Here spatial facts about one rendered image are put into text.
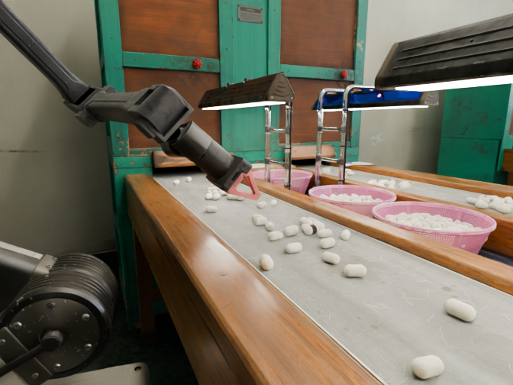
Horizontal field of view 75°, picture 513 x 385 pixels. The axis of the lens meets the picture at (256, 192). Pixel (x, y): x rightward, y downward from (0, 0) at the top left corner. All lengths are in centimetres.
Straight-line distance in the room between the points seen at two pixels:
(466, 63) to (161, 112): 43
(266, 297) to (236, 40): 141
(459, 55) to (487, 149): 301
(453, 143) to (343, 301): 321
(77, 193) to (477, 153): 321
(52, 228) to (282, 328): 219
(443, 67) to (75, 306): 55
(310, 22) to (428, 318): 165
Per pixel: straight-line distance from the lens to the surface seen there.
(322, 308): 50
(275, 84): 88
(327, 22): 201
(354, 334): 46
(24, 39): 96
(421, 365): 41
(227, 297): 47
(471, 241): 85
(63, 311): 50
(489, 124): 350
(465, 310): 52
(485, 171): 352
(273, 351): 38
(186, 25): 166
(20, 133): 242
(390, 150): 367
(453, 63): 50
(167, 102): 59
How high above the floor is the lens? 99
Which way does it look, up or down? 12 degrees down
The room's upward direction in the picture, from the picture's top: straight up
